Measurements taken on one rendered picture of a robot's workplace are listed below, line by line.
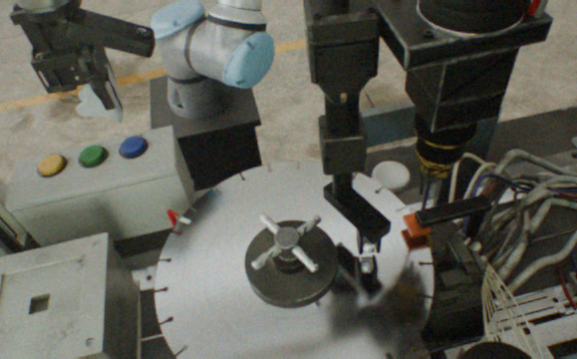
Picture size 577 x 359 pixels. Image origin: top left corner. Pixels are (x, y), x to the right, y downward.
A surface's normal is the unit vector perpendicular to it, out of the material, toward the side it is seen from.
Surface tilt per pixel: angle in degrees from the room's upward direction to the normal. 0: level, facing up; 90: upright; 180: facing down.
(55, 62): 90
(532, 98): 0
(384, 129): 90
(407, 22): 0
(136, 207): 90
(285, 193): 0
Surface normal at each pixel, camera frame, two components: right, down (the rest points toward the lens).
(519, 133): -0.10, -0.66
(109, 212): 0.22, 0.72
